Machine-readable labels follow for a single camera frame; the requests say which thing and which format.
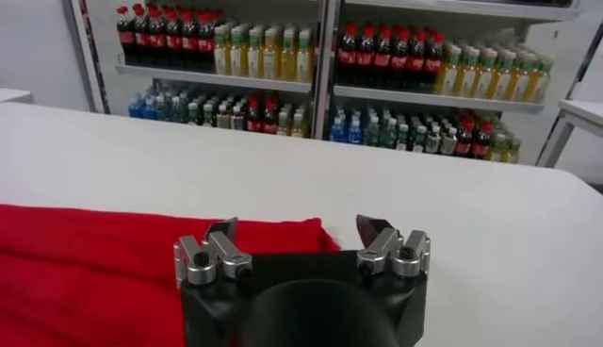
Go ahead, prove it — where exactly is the small red-cap cola bottle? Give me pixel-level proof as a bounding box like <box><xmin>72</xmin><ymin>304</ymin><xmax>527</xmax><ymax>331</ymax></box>
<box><xmin>456</xmin><ymin>120</ymin><xmax>473</xmax><ymax>157</ymax></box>
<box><xmin>262</xmin><ymin>97</ymin><xmax>278</xmax><ymax>136</ymax></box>
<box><xmin>472</xmin><ymin>121</ymin><xmax>491</xmax><ymax>160</ymax></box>
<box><xmin>246</xmin><ymin>96</ymin><xmax>263</xmax><ymax>134</ymax></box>

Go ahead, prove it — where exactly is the drinks shelf unit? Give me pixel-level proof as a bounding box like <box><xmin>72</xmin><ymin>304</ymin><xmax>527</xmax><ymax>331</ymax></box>
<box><xmin>63</xmin><ymin>0</ymin><xmax>331</xmax><ymax>140</ymax></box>
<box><xmin>313</xmin><ymin>0</ymin><xmax>603</xmax><ymax>166</ymax></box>

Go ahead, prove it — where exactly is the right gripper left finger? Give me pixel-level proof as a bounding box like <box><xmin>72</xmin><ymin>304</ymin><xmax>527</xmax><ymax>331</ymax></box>
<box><xmin>173</xmin><ymin>216</ymin><xmax>253</xmax><ymax>287</ymax></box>

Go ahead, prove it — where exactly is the white side desk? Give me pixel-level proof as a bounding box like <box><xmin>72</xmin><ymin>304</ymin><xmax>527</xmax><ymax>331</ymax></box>
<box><xmin>0</xmin><ymin>87</ymin><xmax>33</xmax><ymax>105</ymax></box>

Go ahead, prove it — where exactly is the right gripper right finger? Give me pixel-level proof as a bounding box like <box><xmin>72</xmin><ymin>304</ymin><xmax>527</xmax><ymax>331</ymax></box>
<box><xmin>355</xmin><ymin>214</ymin><xmax>432</xmax><ymax>279</ymax></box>

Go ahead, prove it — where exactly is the red knit garment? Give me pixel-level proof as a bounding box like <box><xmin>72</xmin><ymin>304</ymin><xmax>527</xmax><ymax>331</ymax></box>
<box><xmin>0</xmin><ymin>203</ymin><xmax>341</xmax><ymax>347</ymax></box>

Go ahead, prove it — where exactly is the green-tint water bottle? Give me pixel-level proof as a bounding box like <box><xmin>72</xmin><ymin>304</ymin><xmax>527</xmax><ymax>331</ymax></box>
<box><xmin>380</xmin><ymin>116</ymin><xmax>397</xmax><ymax>149</ymax></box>
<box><xmin>364</xmin><ymin>115</ymin><xmax>382</xmax><ymax>147</ymax></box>
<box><xmin>157</xmin><ymin>92</ymin><xmax>173</xmax><ymax>122</ymax></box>
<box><xmin>171</xmin><ymin>93</ymin><xmax>187</xmax><ymax>124</ymax></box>

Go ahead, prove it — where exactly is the white table with metal legs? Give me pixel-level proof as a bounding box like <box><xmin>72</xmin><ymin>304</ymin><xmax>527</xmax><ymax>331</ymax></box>
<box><xmin>536</xmin><ymin>98</ymin><xmax>603</xmax><ymax>169</ymax></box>

